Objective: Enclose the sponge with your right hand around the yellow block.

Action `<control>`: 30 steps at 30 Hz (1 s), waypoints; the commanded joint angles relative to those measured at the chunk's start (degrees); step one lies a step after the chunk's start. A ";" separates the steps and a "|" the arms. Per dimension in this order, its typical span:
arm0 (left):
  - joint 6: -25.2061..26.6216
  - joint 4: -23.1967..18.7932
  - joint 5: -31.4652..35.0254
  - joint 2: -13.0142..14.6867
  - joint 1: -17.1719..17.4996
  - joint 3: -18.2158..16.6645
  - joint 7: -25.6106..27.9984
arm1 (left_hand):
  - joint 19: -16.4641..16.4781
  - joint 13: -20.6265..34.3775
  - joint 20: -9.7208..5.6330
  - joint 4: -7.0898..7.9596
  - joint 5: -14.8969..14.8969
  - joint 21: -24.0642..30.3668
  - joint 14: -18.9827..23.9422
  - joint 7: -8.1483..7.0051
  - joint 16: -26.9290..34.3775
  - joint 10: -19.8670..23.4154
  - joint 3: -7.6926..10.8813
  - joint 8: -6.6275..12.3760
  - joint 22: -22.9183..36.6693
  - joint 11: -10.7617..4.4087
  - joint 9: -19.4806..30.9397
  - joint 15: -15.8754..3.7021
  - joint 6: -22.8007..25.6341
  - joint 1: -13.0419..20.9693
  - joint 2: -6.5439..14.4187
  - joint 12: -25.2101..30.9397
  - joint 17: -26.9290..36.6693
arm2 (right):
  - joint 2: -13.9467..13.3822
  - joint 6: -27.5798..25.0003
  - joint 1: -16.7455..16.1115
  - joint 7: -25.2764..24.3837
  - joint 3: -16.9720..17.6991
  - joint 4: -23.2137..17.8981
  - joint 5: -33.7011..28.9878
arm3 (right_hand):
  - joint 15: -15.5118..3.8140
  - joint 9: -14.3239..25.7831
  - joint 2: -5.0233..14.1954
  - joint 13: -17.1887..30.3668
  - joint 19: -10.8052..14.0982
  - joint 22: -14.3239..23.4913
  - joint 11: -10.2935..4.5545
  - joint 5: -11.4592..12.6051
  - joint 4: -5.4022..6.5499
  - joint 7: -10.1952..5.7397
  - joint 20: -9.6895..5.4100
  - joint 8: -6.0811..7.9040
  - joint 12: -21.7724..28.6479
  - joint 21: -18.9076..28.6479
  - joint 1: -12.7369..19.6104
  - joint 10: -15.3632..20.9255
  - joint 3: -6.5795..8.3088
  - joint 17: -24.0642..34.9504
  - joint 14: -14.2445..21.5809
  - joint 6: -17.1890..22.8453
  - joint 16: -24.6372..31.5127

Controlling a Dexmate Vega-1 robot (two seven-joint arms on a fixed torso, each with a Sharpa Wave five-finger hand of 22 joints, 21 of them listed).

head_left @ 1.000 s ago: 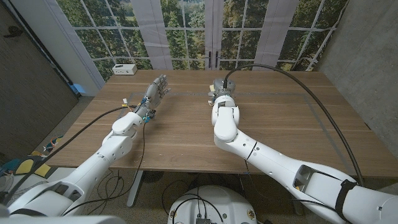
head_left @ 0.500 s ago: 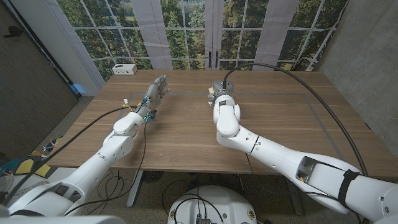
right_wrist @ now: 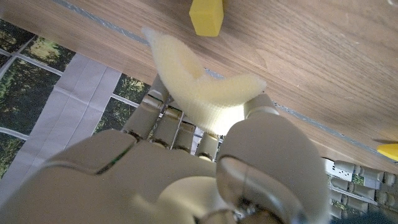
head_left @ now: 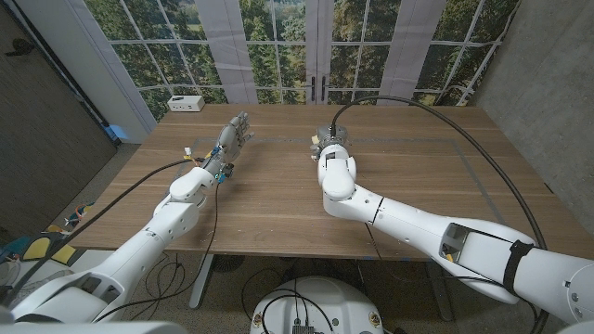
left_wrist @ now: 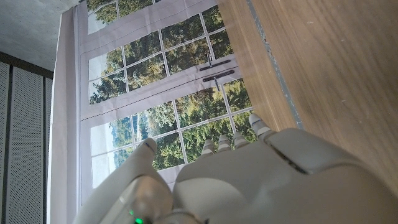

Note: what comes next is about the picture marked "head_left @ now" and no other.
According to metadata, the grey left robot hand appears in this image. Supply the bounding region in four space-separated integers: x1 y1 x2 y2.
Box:
201 110 255 185

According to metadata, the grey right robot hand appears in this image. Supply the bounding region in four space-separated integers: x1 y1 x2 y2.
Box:
309 125 350 161

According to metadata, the white power strip box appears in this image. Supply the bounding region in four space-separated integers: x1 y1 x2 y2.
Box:
166 95 206 113

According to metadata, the printed window backdrop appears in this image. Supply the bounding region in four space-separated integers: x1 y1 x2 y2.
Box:
83 0 521 122

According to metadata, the blue floor object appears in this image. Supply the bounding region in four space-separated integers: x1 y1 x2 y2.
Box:
104 123 129 141

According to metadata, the dark round disc under table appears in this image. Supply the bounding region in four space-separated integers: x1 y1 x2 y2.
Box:
211 254 246 274

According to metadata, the grey table leg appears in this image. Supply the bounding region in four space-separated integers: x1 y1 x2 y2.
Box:
426 262 455 322
188 253 214 310

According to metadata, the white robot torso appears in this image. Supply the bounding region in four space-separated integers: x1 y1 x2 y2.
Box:
249 276 385 334

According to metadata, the yellow black floor pad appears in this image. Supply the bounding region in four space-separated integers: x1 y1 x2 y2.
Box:
21 235 53 262
50 241 78 264

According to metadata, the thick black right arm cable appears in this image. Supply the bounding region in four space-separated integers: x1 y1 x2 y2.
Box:
328 95 551 334

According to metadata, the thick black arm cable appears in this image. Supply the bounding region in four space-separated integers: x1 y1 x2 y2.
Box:
328 95 551 334
0 158 205 307

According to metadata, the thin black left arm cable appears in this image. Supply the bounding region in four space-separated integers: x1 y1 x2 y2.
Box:
92 183 220 322

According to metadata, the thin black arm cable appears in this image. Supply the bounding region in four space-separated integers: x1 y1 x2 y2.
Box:
92 183 220 322
364 222 386 265

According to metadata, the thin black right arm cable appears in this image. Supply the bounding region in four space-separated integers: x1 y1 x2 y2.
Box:
364 222 386 265

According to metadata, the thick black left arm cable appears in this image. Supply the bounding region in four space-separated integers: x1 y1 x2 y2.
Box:
0 158 205 307

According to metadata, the orange wired floor gadget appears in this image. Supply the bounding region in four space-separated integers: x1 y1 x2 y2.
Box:
64 201 97 228

